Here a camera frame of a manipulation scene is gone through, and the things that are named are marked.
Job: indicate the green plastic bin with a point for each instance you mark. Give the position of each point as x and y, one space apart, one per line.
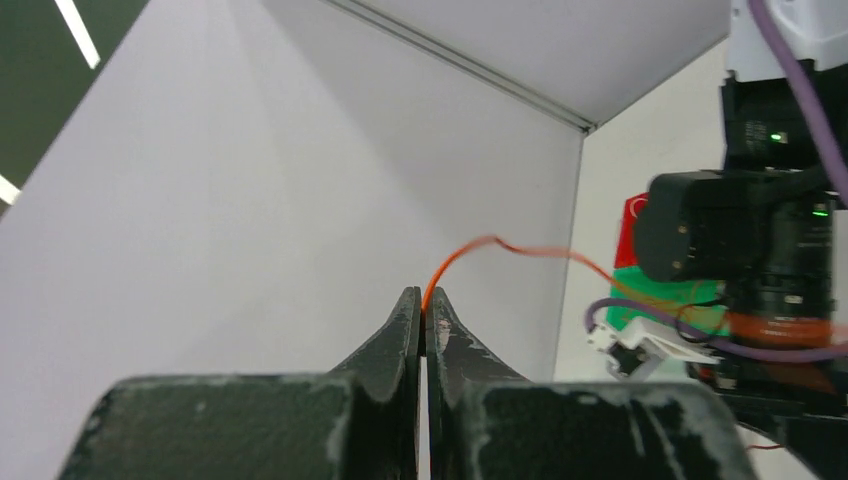
631 283

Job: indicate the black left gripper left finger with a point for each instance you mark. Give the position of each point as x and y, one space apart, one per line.
357 421

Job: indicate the red plastic bin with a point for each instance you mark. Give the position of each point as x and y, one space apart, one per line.
625 256

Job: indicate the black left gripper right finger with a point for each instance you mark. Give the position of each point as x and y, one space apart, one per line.
487 421

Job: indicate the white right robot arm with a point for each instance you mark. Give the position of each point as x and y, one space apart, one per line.
762 225

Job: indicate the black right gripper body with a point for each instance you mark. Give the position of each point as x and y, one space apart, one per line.
779 369

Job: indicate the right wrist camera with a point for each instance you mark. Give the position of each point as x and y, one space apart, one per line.
636 351

